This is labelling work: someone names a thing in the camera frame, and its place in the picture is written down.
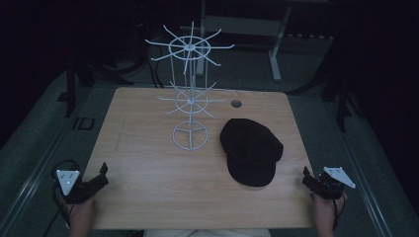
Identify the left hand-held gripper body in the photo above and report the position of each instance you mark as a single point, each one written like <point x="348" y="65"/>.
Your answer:
<point x="68" y="181"/>

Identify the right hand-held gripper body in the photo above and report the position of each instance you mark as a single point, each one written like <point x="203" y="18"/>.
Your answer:
<point x="332" y="184"/>

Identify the black cap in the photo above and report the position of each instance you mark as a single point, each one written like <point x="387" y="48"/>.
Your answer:
<point x="250" y="151"/>

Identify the person's right hand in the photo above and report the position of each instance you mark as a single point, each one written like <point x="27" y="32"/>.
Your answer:
<point x="326" y="207"/>

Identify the person's left hand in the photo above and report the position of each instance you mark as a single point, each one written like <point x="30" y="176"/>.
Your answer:
<point x="81" y="210"/>

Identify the black floor socket plate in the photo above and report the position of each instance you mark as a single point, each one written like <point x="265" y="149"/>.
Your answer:
<point x="83" y="123"/>

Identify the black metal stand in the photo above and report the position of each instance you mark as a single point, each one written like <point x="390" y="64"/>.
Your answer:
<point x="342" y="98"/>
<point x="71" y="89"/>

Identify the white metal desk frame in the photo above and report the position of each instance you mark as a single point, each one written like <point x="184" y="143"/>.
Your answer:
<point x="276" y="42"/>

